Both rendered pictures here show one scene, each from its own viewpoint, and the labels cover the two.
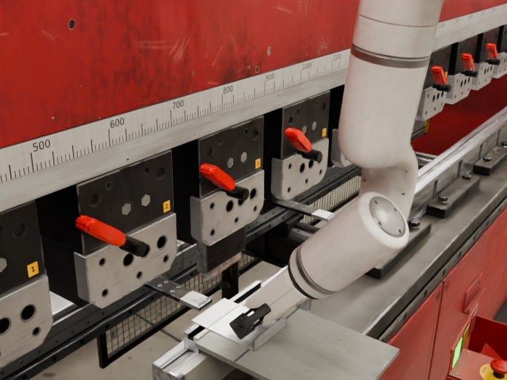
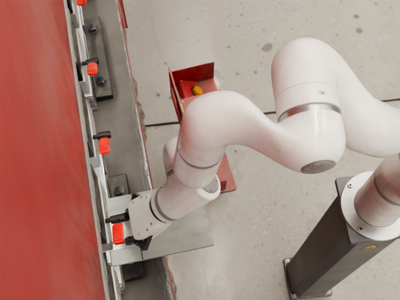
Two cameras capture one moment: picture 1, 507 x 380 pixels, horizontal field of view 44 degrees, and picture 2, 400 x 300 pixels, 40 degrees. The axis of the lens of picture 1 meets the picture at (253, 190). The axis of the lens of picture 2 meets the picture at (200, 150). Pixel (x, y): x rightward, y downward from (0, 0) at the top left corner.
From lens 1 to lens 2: 0.93 m
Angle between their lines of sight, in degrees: 53
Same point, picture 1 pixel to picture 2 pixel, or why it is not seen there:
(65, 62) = not seen: outside the picture
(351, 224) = (197, 200)
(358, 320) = (133, 144)
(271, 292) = (153, 231)
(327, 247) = (184, 209)
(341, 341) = not seen: hidden behind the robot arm
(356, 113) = (197, 180)
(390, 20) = (215, 156)
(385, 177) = not seen: hidden behind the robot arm
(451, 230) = (110, 8)
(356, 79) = (195, 173)
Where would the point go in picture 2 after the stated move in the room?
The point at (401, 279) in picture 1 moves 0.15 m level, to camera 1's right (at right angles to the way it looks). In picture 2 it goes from (124, 87) to (157, 57)
